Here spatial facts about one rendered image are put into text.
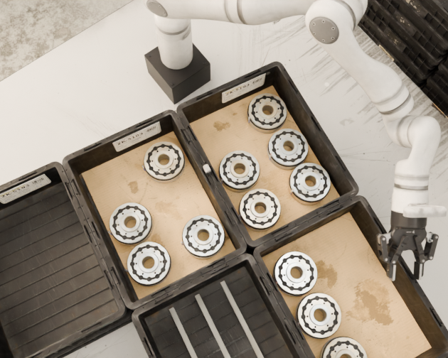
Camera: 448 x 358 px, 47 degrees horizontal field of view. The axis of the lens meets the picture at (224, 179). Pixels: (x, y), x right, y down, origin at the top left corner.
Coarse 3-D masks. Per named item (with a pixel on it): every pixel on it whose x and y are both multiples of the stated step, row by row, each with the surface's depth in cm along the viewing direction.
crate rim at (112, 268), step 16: (128, 128) 124; (96, 144) 123; (192, 144) 123; (64, 160) 121; (208, 176) 122; (80, 192) 119; (224, 208) 118; (96, 224) 117; (96, 240) 116; (240, 240) 116; (224, 256) 115; (112, 272) 114; (192, 272) 114; (128, 304) 111; (144, 304) 112
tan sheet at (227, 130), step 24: (216, 120) 136; (240, 120) 136; (288, 120) 137; (216, 144) 134; (240, 144) 134; (264, 144) 134; (216, 168) 132; (240, 168) 132; (264, 168) 132; (240, 192) 130; (288, 192) 130; (336, 192) 131; (288, 216) 129
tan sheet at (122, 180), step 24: (144, 144) 134; (96, 168) 131; (120, 168) 132; (144, 168) 132; (192, 168) 132; (96, 192) 129; (120, 192) 130; (144, 192) 130; (168, 192) 130; (192, 192) 130; (168, 216) 128; (192, 216) 128; (216, 216) 128; (168, 240) 126; (144, 264) 124; (192, 264) 124; (144, 288) 122
